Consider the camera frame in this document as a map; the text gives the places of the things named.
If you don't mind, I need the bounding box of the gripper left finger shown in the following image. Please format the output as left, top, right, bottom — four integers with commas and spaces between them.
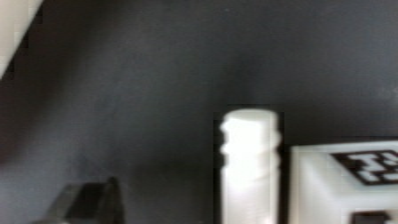
33, 182, 113, 224

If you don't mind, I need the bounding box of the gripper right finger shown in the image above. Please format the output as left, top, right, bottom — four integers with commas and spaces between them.
349, 210, 398, 224

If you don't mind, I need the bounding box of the white chair seat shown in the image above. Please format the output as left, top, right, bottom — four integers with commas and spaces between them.
220, 109, 398, 224

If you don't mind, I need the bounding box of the white U-shaped fence frame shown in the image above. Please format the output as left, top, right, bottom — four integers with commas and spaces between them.
0, 0, 44, 78

